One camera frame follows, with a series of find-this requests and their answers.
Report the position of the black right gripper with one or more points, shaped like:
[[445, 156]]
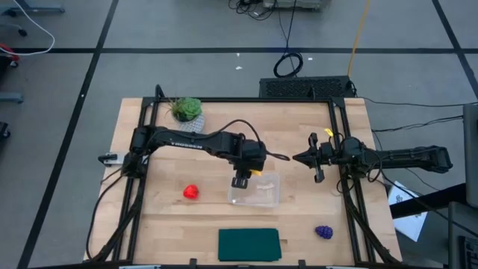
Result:
[[325, 154]]

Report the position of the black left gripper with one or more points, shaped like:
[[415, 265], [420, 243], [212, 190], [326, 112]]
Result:
[[252, 155]]

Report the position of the clear plastic tupperware container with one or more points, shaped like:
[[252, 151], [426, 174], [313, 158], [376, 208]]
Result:
[[261, 194]]

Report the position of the red toy apple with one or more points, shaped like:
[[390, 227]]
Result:
[[191, 191]]

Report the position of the purple toy grapes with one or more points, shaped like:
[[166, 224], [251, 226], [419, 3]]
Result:
[[324, 232]]

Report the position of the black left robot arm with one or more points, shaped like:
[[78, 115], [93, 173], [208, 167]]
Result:
[[186, 143]]

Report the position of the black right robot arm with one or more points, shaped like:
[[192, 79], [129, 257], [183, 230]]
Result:
[[411, 157]]

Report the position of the yellow tag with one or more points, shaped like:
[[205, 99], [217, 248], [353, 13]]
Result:
[[328, 132]]

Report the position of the black vented computer case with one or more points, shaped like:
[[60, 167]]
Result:
[[306, 87]]

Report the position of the succulent in white patterned pot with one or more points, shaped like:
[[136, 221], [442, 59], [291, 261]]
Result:
[[188, 110]]

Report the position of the dark green cloth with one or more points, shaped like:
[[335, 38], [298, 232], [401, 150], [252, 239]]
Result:
[[249, 244]]

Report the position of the black bar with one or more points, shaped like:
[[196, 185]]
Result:
[[418, 207]]

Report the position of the white paper sheet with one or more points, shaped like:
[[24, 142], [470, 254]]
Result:
[[411, 224]]

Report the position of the grey equipment box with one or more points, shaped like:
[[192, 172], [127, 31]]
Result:
[[295, 3]]

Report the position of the grey cabinet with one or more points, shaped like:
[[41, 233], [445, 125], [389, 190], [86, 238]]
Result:
[[471, 157]]

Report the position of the grey furniture leg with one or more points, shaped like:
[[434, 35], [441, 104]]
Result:
[[37, 9], [11, 98]]

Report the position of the black caster wheel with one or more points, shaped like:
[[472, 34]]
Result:
[[3, 130], [22, 32]]

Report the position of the red plastic part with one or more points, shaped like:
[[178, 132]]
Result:
[[9, 50]]

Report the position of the black aluminium table frame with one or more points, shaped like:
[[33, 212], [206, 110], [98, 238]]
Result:
[[239, 99]]

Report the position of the silver clamp bracket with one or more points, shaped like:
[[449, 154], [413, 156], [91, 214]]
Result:
[[115, 158]]

